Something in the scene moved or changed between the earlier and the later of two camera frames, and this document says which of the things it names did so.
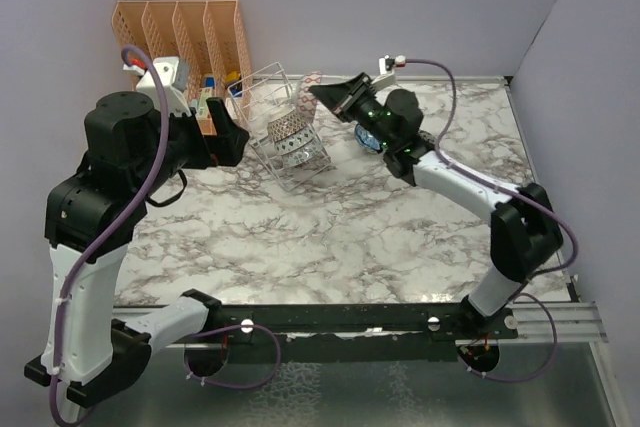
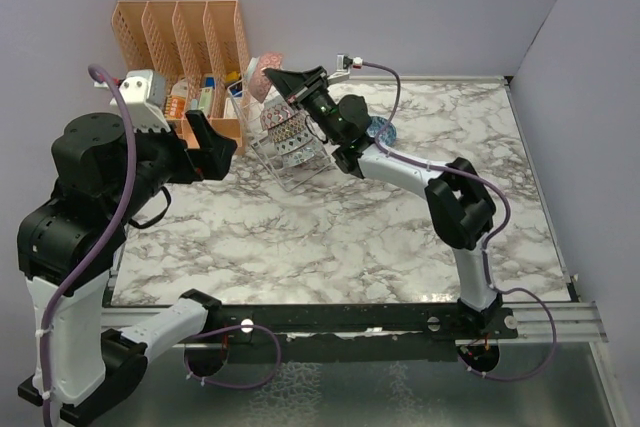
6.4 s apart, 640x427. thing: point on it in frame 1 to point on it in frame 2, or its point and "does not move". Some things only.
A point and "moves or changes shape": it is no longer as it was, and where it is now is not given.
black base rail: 354,333 does not move
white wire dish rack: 278,132 does not move
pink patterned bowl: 307,101 moves or changes shape
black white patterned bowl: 291,143 does not move
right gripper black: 339,95 to 299,87
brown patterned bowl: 285,126 does not move
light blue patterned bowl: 367,139 moves or changes shape
